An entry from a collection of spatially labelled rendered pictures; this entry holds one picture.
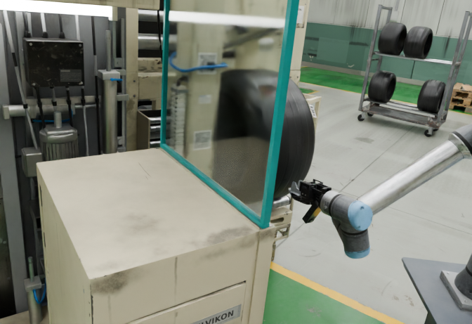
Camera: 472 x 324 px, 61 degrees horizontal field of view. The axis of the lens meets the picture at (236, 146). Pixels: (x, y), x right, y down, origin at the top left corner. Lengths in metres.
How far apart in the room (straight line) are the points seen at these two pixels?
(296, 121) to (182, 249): 0.89
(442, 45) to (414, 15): 1.13
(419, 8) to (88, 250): 12.42
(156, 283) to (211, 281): 0.13
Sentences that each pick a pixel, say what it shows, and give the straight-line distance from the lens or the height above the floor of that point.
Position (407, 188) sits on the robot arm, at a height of 1.14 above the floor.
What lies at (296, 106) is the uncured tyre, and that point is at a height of 1.37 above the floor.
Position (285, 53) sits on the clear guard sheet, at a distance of 0.76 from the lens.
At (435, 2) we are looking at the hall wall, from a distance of 12.82.
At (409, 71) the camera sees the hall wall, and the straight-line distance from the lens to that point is 12.86.
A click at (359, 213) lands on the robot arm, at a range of 1.39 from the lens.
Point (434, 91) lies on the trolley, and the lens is 6.98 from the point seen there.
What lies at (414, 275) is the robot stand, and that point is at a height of 0.60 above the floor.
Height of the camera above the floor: 1.72
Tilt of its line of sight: 19 degrees down
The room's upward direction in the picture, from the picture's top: 5 degrees clockwise
